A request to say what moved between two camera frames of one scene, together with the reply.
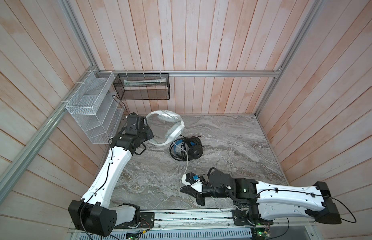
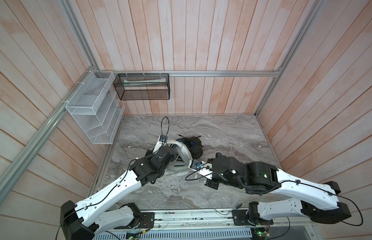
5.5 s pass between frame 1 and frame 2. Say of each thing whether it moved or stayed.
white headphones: moved
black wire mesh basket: stayed
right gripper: moved
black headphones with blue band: stayed
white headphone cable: moved
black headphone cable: moved
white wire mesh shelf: stayed
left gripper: moved
